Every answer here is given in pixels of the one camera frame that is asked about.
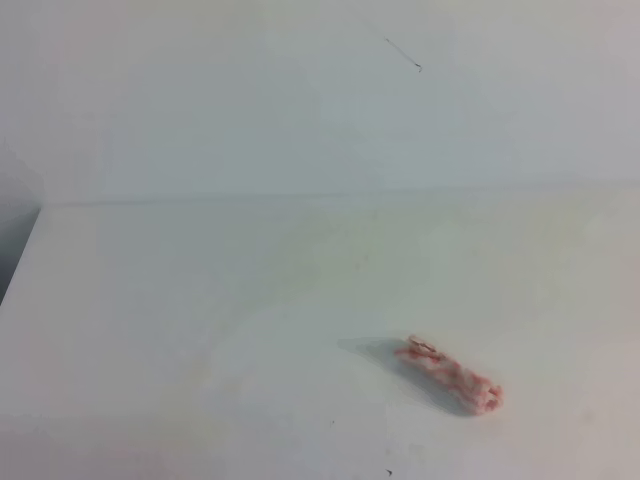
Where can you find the pink white striped rag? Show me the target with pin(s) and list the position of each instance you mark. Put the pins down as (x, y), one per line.
(475, 393)

